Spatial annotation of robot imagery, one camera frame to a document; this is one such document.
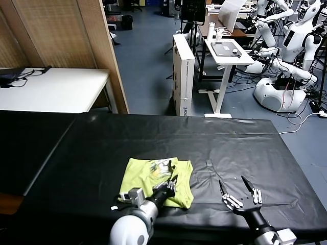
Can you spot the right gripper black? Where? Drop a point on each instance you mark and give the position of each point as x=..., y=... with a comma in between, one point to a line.
x=255, y=217

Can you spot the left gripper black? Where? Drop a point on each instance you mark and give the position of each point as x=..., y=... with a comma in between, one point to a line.
x=162, y=196

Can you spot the yellow-green t-shirt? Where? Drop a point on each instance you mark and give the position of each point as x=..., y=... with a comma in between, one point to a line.
x=138, y=173

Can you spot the white humanoid robot raised arm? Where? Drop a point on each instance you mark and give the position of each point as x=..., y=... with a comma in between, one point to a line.
x=266, y=30

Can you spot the black wrinkled tablecloth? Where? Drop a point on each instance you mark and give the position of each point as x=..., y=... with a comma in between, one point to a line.
x=242, y=153

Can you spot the tall white cardboard box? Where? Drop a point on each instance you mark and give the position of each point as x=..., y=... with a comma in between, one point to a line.
x=185, y=84

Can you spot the white robot with round base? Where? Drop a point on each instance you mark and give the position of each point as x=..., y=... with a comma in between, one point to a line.
x=275, y=96

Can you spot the black and white power strip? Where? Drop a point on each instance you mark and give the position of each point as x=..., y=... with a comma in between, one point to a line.
x=316, y=106

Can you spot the white standing side desk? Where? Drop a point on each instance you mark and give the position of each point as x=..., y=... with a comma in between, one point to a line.
x=244, y=60

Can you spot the smooth black table cover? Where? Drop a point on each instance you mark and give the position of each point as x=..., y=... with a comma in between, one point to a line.
x=25, y=153

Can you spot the small black device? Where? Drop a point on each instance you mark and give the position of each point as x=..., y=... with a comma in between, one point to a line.
x=236, y=52

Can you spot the grey closed laptop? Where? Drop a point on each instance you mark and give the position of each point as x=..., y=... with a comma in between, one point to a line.
x=222, y=49

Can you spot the white folding table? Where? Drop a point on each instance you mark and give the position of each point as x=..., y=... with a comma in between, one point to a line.
x=51, y=89

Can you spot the white cup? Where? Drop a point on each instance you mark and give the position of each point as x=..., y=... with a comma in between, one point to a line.
x=219, y=34

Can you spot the white bottle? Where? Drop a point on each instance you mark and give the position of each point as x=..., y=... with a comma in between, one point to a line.
x=210, y=31

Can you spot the brown desk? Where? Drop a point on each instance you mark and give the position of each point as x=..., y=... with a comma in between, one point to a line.
x=239, y=32

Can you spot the white humanoid robot black panel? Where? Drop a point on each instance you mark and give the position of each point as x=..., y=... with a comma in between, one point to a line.
x=297, y=38

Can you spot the black bin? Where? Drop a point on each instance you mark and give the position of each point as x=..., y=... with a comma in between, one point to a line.
x=127, y=22

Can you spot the black monitor on tripod stand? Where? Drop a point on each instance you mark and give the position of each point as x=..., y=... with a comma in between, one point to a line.
x=193, y=10

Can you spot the white curved panel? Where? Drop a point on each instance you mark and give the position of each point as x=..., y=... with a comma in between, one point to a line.
x=229, y=14

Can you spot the wooden partition screen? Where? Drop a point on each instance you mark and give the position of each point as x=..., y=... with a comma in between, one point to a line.
x=64, y=33

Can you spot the dark flat device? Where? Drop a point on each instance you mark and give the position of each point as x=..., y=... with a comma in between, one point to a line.
x=10, y=74

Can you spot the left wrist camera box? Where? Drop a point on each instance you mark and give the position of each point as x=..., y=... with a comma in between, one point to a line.
x=135, y=195

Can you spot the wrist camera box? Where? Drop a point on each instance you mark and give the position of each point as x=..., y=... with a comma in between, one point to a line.
x=286, y=236
x=135, y=195

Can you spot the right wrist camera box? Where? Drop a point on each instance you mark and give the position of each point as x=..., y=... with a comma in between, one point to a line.
x=286, y=236

